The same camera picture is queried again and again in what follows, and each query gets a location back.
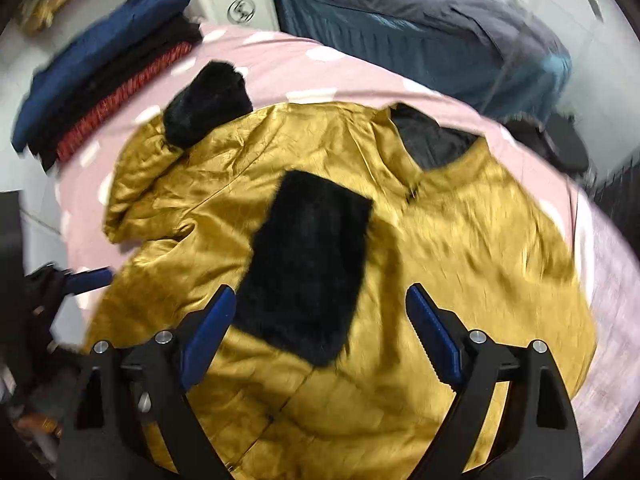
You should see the lilac textured blanket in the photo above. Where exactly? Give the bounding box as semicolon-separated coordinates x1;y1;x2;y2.
573;194;639;474

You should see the folded navy blue garment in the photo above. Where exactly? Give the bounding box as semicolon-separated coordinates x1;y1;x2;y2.
11;0;191;153

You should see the pink polka dot bedsheet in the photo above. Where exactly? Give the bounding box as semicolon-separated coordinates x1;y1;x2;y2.
52;22;599;340

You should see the gold satin jacket black fur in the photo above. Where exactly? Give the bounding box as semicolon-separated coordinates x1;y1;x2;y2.
88;63;596;479

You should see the black metal rack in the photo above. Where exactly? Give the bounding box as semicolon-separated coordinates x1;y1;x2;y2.
592;150;640;257

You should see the grey and teal bed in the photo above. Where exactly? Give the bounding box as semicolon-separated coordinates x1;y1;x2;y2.
274;0;572;122

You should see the folded red patterned garment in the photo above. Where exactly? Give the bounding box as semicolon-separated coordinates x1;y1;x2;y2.
49;42;194;164

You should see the black round stool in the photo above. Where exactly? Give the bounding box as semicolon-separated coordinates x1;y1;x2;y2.
502;112;590;177

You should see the folded black garment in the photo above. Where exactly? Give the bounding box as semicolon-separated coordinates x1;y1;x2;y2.
28;13;202;172

